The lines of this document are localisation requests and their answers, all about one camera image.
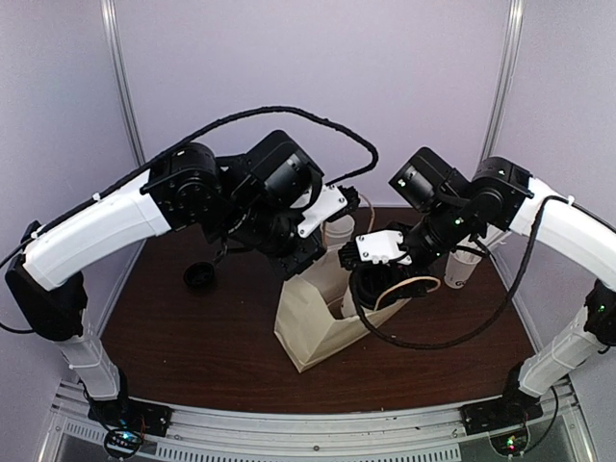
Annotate white paper cup stack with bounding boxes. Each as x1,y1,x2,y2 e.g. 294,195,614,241
321,215,355,247

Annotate white paper bag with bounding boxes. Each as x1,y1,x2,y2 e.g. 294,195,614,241
272,192,443,374

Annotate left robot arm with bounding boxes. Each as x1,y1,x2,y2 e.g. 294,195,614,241
5,130,347,427

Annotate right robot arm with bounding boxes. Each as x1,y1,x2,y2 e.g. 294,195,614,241
339,147,615,425

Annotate black cup lid stack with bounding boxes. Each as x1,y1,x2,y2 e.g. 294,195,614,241
183,262,216,290

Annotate cup holding stirrers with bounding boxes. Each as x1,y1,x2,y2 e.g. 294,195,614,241
444,246,483,289

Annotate white wrapped stirrers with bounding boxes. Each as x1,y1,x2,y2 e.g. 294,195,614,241
452,225,510,263

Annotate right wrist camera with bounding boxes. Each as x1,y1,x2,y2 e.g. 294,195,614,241
338,229,412,270

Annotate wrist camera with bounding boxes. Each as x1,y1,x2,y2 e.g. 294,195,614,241
338,229,412,270
291,186,360,239

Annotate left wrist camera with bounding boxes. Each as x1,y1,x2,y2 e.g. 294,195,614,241
291,186,360,239

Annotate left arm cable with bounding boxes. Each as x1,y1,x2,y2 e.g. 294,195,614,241
0,104,380,333

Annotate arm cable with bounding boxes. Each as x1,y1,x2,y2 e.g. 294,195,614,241
348,194,567,350
0,104,380,333

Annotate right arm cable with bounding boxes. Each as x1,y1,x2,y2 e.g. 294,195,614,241
348,194,567,350

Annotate front aluminium rail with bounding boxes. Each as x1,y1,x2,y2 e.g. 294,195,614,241
34,379,599,461

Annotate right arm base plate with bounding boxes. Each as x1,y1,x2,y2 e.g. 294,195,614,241
460,398,544,459

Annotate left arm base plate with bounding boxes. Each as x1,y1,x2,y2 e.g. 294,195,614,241
88,398,172,460

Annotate right aluminium frame post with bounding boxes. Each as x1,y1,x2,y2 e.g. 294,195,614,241
477,0,526,164

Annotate aluminium frame post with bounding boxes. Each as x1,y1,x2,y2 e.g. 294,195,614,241
99,0,163,213
477,0,526,164

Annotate left aluminium frame post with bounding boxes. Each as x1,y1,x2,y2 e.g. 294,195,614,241
99,0,163,213

